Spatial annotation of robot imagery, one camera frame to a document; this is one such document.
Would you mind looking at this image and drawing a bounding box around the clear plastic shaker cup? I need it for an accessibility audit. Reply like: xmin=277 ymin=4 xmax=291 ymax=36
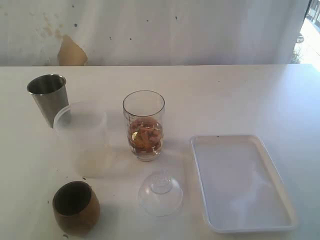
xmin=122 ymin=90 xmax=165 ymax=162

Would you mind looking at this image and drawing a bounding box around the clear dome shaker lid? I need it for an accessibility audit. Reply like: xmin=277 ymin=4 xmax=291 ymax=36
xmin=138 ymin=169 xmax=184 ymax=217

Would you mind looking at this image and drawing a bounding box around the stainless steel cup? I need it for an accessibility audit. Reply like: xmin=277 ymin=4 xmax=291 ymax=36
xmin=26 ymin=74 xmax=69 ymax=128

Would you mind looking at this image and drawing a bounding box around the brown wooden cup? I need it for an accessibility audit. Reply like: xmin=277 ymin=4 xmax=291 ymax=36
xmin=52 ymin=181 xmax=101 ymax=237

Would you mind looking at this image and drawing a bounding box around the white rectangular tray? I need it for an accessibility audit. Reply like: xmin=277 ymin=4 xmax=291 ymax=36
xmin=190 ymin=135 xmax=298 ymax=234

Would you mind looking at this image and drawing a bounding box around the translucent plastic cup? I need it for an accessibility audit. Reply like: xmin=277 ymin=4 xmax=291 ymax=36
xmin=53 ymin=101 xmax=114 ymax=178

